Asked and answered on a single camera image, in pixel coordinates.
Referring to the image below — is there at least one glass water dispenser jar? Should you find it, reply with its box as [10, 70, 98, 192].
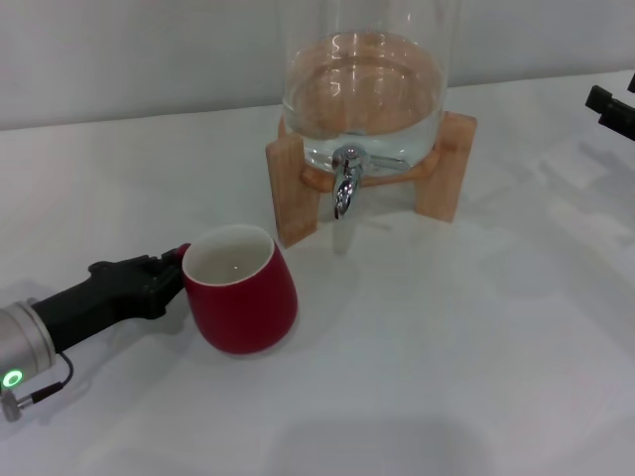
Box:
[280, 0, 456, 176]

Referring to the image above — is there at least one wooden dispenser stand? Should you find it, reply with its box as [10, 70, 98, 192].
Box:
[266, 111, 478, 248]

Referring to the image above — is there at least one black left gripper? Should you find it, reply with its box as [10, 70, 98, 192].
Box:
[32, 244, 189, 354]

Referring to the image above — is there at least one red ceramic cup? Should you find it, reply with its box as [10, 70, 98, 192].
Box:
[176, 223, 301, 356]

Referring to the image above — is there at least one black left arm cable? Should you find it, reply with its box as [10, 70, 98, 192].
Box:
[9, 351, 75, 406]

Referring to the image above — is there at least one chrome faucet with lever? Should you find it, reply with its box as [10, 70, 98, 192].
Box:
[330, 143, 409, 220]

